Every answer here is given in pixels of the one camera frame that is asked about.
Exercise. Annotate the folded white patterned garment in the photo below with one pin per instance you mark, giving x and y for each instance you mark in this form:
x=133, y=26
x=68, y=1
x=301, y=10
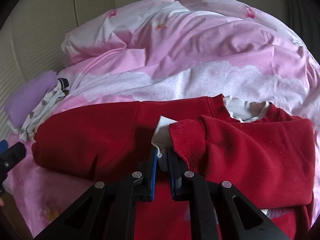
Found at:
x=43, y=110

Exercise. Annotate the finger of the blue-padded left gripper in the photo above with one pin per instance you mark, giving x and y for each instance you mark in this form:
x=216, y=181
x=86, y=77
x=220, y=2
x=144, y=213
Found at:
x=3, y=146
x=9, y=159

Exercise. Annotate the pink floral duvet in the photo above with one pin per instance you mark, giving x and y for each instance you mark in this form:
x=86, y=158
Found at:
x=167, y=50

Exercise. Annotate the red Mickey Mouse sweater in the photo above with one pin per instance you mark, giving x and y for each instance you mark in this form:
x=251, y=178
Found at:
x=270, y=159

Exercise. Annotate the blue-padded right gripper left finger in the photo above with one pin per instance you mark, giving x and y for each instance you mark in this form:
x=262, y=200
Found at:
x=106, y=211

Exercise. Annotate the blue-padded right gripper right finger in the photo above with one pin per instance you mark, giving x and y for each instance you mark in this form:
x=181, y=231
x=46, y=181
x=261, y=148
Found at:
x=217, y=210

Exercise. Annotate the person's left hand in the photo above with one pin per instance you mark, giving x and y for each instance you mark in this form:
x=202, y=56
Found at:
x=1, y=201

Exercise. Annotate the white louvered wardrobe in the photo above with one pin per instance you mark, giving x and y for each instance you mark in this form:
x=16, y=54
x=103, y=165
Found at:
x=31, y=37

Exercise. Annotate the folded purple garment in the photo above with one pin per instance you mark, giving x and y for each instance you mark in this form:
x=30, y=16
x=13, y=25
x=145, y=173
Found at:
x=26, y=98

